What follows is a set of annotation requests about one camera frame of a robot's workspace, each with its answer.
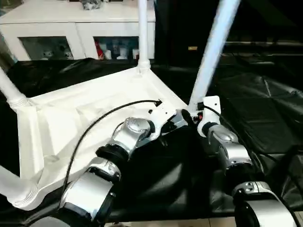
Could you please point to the white plastic table leg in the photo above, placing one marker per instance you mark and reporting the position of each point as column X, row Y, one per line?
column 16, row 189
column 144, row 35
column 11, row 92
column 213, row 52

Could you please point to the white plastic table top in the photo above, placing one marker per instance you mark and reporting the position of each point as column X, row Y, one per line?
column 71, row 113

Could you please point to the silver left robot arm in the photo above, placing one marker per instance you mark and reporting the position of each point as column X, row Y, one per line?
column 127, row 139

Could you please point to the black plastic mat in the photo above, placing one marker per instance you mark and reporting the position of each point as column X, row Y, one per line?
column 260, row 94

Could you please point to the small white label sticker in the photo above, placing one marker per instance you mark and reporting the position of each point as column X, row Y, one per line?
column 192, row 48

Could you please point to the small white cup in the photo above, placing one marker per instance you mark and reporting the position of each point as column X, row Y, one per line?
column 135, row 54

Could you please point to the red bottle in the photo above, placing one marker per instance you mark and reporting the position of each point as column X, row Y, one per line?
column 99, row 51

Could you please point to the dark patterned jar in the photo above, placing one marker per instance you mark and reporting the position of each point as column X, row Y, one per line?
column 91, row 4

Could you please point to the white cabinet with glass doors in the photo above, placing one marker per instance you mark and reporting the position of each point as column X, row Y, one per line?
column 47, row 26

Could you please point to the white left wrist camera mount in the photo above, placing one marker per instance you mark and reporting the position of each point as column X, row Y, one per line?
column 161, row 118

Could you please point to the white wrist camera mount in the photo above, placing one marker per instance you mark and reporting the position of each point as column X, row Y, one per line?
column 211, row 111
column 161, row 118

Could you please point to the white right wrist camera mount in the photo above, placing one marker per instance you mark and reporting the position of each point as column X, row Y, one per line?
column 211, row 111

